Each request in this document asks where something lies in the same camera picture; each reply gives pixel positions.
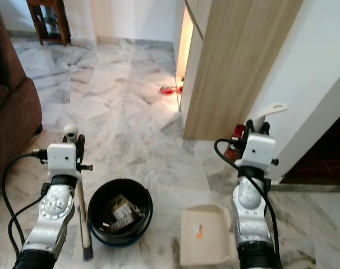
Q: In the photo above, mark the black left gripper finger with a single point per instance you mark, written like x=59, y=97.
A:
x=80, y=150

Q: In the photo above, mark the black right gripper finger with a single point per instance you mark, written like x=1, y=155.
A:
x=265, y=129
x=251, y=129

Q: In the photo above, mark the red spray can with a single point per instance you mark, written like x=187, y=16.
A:
x=230, y=152

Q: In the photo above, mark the brown cardboard scrap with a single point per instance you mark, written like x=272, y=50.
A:
x=122, y=213

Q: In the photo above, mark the dark wooden staircase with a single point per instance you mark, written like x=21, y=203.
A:
x=321, y=151

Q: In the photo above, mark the tall light wood cabinet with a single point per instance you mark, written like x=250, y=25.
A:
x=237, y=67

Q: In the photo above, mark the brown sofa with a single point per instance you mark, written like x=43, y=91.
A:
x=13, y=123

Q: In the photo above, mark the red bowl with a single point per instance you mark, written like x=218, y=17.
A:
x=170, y=90

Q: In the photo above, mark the dark wooden side table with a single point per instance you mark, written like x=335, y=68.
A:
x=49, y=19

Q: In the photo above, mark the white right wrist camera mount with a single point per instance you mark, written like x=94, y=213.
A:
x=258, y=150

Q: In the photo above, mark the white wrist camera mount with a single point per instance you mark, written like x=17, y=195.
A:
x=62, y=161
x=258, y=150

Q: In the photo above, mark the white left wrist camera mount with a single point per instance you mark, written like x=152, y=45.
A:
x=62, y=161

